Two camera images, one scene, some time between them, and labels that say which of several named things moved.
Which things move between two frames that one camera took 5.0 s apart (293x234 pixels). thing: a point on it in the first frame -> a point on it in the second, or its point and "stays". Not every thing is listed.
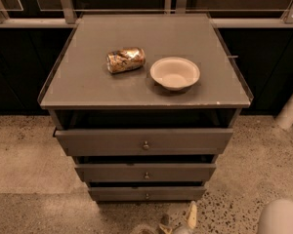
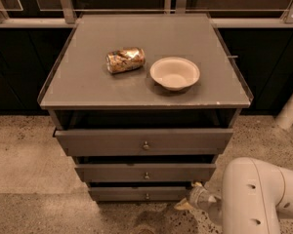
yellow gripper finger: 166,229 -> 183,205
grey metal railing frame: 66,19 stays
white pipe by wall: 292,109 stays
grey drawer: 147,193 stays
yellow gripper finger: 191,215 -> 196,183
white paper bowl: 175,73 stays
